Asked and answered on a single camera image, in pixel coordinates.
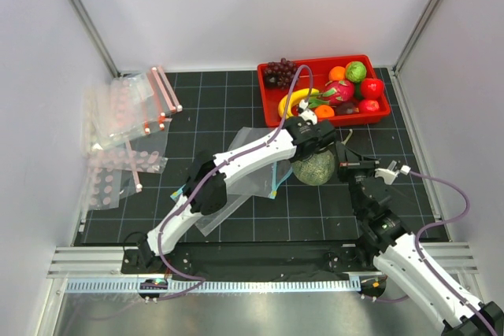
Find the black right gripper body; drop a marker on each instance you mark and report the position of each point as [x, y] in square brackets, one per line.
[353, 171]

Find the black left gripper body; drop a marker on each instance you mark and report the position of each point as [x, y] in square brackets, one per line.
[296, 159]

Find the green netted melon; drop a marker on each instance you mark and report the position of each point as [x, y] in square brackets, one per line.
[317, 168]

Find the clear zip bag blue zipper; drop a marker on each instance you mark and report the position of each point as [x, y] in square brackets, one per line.
[252, 139]

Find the clear zip bag white label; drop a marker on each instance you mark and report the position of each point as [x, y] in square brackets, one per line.
[220, 218]

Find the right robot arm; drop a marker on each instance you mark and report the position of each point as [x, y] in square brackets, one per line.
[392, 248]

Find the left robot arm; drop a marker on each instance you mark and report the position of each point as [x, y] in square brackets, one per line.
[211, 177]

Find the stack of pink zip bags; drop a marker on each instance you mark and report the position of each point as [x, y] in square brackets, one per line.
[127, 108]

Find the clear bag pink dots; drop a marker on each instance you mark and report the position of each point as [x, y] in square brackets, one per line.
[114, 174]

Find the orange tangerine front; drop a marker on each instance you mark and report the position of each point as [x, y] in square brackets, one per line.
[324, 112]

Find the orange tangerine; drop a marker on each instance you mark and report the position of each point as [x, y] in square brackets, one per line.
[324, 112]
[337, 73]

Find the yellow banana bunch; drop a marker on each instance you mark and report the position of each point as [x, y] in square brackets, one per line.
[303, 96]

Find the pink dragon fruit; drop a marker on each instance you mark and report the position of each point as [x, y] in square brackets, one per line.
[336, 93]

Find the red plastic tray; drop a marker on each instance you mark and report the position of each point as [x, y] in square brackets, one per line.
[321, 67]

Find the red apple small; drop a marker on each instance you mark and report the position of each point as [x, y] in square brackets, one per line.
[368, 106]

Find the purple grape bunch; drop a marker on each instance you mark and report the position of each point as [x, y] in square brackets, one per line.
[279, 74]

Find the orange tangerine back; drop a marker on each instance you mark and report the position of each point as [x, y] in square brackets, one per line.
[337, 73]

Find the red apple large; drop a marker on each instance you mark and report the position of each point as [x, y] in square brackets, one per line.
[372, 89]

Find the green cabbage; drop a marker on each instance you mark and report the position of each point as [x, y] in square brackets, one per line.
[355, 72]

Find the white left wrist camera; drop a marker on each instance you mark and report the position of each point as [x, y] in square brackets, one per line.
[306, 113]

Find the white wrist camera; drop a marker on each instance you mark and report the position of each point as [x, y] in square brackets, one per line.
[391, 172]
[306, 113]

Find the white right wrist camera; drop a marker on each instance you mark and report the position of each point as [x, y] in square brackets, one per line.
[391, 172]

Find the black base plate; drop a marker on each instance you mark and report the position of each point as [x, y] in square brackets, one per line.
[310, 261]

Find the right aluminium corner post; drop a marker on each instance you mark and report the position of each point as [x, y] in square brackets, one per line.
[426, 16]

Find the aluminium corner post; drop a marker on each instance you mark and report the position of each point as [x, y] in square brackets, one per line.
[94, 36]
[426, 16]

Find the aluminium slotted rail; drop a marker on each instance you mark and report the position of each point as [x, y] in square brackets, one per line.
[154, 286]

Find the left aluminium corner post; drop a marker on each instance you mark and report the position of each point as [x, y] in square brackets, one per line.
[94, 36]

